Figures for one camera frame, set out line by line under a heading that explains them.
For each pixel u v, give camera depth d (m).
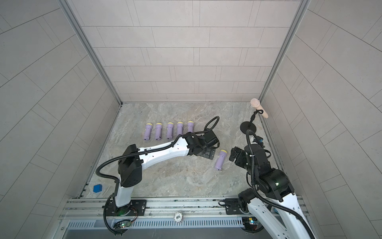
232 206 0.71
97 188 0.77
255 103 0.80
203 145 0.61
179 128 0.99
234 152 0.60
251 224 0.68
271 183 0.42
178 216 0.64
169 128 0.98
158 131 0.96
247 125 1.01
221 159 0.85
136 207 0.71
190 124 1.01
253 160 0.46
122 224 0.65
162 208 0.72
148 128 0.98
